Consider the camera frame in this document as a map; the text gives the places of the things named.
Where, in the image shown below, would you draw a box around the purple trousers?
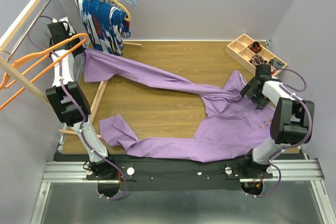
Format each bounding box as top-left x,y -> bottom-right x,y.
82,48 -> 279,163

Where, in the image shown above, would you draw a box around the orange plastic hanger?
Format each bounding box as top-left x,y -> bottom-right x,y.
0,33 -> 89,111

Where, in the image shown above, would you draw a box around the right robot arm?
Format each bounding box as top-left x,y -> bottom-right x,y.
240,64 -> 315,178

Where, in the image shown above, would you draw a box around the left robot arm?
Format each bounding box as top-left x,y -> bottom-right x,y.
46,17 -> 120,179

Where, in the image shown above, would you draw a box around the patterned rolled item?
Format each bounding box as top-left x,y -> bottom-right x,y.
249,54 -> 268,67

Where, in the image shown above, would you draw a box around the blue white patterned garment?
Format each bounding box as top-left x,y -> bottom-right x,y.
75,0 -> 131,56

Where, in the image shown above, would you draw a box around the grey rolled item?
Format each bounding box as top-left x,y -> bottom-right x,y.
268,59 -> 284,69

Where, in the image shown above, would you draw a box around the wooden compartment tray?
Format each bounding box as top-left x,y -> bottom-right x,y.
225,34 -> 288,77

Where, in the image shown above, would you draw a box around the metal hanging rod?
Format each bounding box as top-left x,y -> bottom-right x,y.
1,0 -> 52,61

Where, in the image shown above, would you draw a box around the red black rolled item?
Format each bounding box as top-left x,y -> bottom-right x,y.
248,41 -> 262,54

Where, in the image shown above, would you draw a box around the wooden clothes rack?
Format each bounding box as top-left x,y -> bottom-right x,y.
0,0 -> 144,138

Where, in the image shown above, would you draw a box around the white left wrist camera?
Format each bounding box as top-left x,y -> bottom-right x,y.
58,16 -> 76,36

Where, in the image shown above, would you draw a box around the aluminium rail frame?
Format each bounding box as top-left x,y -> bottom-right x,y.
28,40 -> 336,224

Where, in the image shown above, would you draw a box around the black mounting base plate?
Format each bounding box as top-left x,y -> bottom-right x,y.
54,153 -> 274,192

